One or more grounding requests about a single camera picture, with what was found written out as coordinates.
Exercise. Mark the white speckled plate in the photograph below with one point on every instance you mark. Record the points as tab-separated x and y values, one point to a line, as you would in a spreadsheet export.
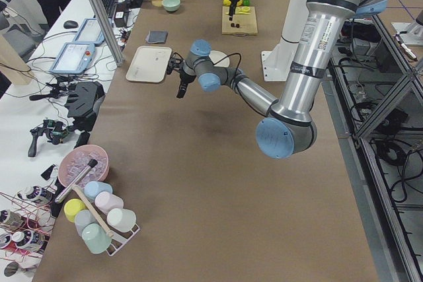
219	59

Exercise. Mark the cream rectangular tray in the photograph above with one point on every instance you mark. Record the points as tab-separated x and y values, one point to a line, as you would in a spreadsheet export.
149	64

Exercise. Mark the yellow plastic knife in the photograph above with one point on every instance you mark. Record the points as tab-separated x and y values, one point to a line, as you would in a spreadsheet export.
239	13

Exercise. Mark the wooden cutting board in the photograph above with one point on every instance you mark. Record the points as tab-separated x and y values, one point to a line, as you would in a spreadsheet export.
248	24

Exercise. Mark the grey folded cloth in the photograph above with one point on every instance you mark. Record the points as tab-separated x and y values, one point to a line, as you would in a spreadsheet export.
156	37

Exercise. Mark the mint green bowl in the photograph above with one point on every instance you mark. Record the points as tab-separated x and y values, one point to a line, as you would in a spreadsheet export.
171	5

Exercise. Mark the blue teach pendant far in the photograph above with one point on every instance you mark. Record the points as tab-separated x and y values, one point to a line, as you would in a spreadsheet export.
90	31

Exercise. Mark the blue teach pendant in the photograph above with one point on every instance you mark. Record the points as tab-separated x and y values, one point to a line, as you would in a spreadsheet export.
73	58
90	31

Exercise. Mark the blue teach pendant near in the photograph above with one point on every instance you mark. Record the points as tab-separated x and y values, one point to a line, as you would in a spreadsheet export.
73	58

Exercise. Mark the metal muddler tool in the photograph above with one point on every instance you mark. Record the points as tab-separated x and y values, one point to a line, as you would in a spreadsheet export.
61	196

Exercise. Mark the pink bowl with ice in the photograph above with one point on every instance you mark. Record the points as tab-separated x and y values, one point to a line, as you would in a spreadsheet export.
78	159

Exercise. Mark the white cup rack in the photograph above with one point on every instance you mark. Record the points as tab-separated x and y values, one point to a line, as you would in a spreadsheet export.
109	235

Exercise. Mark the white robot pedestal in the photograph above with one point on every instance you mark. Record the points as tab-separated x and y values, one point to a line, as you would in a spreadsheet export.
276	63

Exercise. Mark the aluminium frame post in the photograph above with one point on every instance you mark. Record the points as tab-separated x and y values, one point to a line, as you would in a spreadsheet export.
107	31

